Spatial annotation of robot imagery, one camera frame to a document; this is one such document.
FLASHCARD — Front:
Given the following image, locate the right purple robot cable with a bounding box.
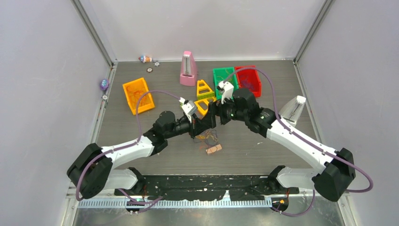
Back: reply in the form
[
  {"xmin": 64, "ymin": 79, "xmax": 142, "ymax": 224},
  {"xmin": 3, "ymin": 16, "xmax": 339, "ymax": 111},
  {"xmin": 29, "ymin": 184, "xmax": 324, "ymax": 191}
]
[{"xmin": 223, "ymin": 67, "xmax": 374, "ymax": 217}]

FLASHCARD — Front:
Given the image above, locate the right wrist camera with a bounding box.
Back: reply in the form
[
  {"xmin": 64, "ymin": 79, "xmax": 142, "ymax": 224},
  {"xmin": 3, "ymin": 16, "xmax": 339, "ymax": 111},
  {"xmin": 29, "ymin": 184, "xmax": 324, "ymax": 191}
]
[{"xmin": 217, "ymin": 81, "xmax": 234, "ymax": 104}]

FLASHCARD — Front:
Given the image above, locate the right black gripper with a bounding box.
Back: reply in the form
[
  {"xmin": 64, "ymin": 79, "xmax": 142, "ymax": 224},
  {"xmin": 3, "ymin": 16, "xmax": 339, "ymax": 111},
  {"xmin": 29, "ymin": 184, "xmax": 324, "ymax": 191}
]
[{"xmin": 201, "ymin": 94, "xmax": 248, "ymax": 129}]

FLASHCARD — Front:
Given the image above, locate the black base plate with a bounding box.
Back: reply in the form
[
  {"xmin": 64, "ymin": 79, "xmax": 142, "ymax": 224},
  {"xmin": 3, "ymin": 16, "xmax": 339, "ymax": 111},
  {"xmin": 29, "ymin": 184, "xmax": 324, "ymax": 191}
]
[{"xmin": 124, "ymin": 175, "xmax": 299, "ymax": 201}]

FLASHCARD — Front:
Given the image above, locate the pink metronome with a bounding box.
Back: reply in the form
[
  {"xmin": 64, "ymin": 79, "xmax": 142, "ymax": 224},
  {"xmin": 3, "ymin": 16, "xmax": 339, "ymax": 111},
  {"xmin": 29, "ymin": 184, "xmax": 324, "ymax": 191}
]
[{"xmin": 179, "ymin": 51, "xmax": 198, "ymax": 87}]

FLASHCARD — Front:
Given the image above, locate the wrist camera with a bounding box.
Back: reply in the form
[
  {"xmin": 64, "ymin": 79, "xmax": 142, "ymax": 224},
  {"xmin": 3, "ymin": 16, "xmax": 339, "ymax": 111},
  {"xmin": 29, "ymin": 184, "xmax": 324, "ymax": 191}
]
[
  {"xmin": 217, "ymin": 81, "xmax": 234, "ymax": 104},
  {"xmin": 179, "ymin": 97, "xmax": 197, "ymax": 123}
]

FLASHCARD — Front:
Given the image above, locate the red plastic bin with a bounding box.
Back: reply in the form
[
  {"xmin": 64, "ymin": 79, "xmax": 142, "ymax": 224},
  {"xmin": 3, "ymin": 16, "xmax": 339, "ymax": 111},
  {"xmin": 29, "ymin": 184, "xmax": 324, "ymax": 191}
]
[{"xmin": 235, "ymin": 69, "xmax": 262, "ymax": 97}]

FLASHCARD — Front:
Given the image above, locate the wooden block near centre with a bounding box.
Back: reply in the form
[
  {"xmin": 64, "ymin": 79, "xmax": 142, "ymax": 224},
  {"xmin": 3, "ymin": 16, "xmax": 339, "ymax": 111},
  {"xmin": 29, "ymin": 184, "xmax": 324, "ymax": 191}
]
[{"xmin": 206, "ymin": 144, "xmax": 222, "ymax": 155}]

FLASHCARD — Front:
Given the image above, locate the flat yellow triangle block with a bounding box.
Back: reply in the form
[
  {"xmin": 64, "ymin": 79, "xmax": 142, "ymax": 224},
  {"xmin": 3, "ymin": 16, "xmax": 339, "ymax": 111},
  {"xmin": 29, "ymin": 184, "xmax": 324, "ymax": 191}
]
[{"xmin": 194, "ymin": 97, "xmax": 216, "ymax": 116}]

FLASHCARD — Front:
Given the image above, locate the green plastic bin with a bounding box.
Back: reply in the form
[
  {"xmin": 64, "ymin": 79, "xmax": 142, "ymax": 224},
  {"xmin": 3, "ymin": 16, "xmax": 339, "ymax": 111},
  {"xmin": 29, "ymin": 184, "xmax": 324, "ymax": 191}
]
[{"xmin": 213, "ymin": 67, "xmax": 239, "ymax": 99}]

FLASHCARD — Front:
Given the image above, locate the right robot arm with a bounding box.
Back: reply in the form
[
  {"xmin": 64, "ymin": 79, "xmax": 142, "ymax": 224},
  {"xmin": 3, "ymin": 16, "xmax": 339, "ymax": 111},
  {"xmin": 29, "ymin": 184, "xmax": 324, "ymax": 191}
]
[{"xmin": 206, "ymin": 88, "xmax": 356, "ymax": 202}]

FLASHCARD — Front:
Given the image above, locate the small clown figurine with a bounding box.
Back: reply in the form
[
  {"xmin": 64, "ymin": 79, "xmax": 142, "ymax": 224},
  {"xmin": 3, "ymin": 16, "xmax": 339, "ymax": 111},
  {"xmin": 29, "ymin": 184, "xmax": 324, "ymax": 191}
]
[{"xmin": 138, "ymin": 55, "xmax": 153, "ymax": 63}]

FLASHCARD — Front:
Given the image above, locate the purple egg toy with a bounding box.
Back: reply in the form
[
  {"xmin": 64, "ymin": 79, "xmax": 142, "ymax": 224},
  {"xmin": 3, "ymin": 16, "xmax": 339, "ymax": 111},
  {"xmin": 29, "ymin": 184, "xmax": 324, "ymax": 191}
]
[{"xmin": 100, "ymin": 79, "xmax": 110, "ymax": 91}]

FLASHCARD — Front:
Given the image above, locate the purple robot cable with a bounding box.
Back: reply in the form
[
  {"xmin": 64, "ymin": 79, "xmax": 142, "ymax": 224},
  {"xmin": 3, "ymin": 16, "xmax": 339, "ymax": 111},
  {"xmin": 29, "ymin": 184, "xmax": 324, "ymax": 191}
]
[
  {"xmin": 223, "ymin": 67, "xmax": 374, "ymax": 217},
  {"xmin": 75, "ymin": 90, "xmax": 184, "ymax": 214}
]

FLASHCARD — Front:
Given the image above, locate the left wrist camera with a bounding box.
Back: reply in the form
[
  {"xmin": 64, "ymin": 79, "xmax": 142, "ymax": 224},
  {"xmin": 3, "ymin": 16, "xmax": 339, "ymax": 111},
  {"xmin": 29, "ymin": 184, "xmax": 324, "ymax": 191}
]
[{"xmin": 179, "ymin": 97, "xmax": 197, "ymax": 123}]

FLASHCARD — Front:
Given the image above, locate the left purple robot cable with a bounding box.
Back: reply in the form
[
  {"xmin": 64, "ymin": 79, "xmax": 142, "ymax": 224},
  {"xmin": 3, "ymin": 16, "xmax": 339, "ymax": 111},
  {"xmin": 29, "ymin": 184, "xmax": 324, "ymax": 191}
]
[{"xmin": 75, "ymin": 90, "xmax": 184, "ymax": 214}]

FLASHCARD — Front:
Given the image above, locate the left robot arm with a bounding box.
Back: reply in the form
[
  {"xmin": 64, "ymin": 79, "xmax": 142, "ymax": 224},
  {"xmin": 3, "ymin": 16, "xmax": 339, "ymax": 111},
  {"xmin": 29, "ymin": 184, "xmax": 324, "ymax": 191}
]
[{"xmin": 67, "ymin": 110, "xmax": 216, "ymax": 201}]

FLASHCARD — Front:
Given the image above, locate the white metronome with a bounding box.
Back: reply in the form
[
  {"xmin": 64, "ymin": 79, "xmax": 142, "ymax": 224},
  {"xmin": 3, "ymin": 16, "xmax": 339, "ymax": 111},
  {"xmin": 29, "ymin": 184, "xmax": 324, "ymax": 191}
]
[{"xmin": 279, "ymin": 96, "xmax": 307, "ymax": 127}]

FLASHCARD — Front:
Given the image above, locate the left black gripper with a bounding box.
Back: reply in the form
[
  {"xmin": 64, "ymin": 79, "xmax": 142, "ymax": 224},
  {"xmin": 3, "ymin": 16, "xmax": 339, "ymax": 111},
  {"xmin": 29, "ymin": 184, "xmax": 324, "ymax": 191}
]
[{"xmin": 165, "ymin": 113, "xmax": 209, "ymax": 139}]

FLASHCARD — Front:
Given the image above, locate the yellow plastic bin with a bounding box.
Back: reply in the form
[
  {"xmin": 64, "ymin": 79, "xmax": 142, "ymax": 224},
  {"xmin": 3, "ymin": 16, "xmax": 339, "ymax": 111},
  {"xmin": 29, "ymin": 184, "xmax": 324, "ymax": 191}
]
[{"xmin": 122, "ymin": 77, "xmax": 155, "ymax": 115}]

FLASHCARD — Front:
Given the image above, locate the upright yellow triangle block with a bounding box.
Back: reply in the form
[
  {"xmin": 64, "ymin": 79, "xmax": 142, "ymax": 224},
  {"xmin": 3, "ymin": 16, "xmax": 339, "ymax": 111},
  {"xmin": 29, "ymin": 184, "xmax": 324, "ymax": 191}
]
[{"xmin": 196, "ymin": 80, "xmax": 215, "ymax": 100}]

